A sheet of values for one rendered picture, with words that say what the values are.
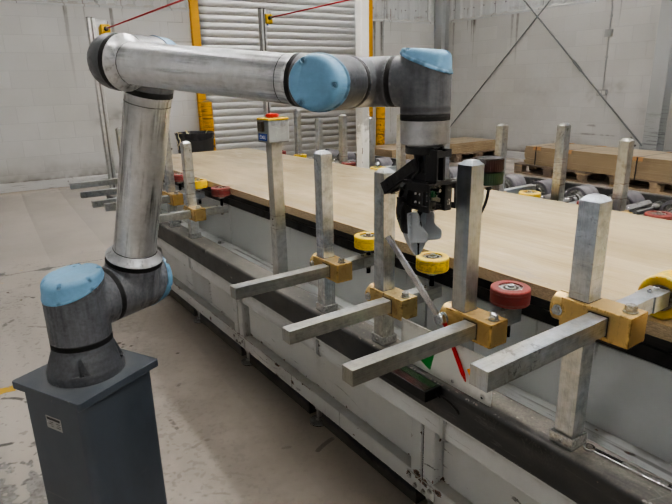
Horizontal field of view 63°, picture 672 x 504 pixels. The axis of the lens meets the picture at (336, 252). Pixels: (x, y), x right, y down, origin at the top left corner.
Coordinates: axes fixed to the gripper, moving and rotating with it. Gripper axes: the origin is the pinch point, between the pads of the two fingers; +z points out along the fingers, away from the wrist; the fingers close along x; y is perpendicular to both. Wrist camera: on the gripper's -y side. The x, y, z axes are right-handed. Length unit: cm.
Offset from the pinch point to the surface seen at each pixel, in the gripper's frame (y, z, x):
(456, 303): 6.0, 11.4, 6.1
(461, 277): 7.0, 5.6, 6.1
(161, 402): -141, 100, -15
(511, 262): -0.7, 9.7, 31.6
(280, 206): -68, 4, 8
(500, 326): 15.5, 13.6, 8.1
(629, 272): 20, 10, 46
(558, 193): -44, 10, 115
